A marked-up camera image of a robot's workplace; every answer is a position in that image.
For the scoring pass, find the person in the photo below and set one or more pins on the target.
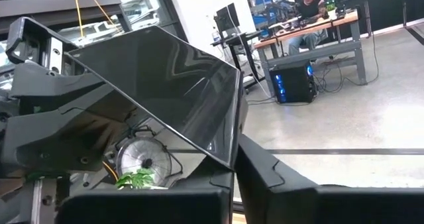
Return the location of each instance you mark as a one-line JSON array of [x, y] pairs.
[[309, 8]]

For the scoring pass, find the clear water bottle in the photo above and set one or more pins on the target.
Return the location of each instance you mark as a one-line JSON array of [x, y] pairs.
[[216, 35]]

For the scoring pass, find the computer tower blue lights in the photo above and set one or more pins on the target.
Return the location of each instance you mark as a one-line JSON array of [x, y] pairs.
[[295, 85]]

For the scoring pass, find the black square mini plate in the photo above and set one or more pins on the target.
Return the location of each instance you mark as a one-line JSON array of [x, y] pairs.
[[165, 85]]

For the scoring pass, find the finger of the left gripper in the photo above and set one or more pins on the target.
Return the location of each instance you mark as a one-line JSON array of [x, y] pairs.
[[30, 35], [49, 134]]

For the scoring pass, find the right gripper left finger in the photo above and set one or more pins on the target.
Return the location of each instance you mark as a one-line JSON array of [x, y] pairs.
[[149, 207]]

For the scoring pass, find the black floor fan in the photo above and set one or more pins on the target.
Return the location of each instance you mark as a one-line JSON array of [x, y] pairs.
[[144, 157]]

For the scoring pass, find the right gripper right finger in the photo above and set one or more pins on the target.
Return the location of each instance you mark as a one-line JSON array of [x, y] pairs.
[[281, 201]]

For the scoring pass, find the small potted plant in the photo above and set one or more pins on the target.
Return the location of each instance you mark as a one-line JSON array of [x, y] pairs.
[[330, 7]]

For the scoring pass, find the black small desk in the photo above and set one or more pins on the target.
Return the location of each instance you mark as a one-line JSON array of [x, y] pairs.
[[238, 38]]

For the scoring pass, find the black monitor on stand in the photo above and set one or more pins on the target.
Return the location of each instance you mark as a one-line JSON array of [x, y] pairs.
[[227, 18]]

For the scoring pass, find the wooden top workbench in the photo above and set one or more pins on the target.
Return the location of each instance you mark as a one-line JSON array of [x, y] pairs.
[[341, 20]]

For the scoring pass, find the blue storage shelving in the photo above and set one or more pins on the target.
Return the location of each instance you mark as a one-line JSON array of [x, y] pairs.
[[265, 18]]

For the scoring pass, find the green artificial plant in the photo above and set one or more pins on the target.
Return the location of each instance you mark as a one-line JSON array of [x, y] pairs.
[[136, 179]]

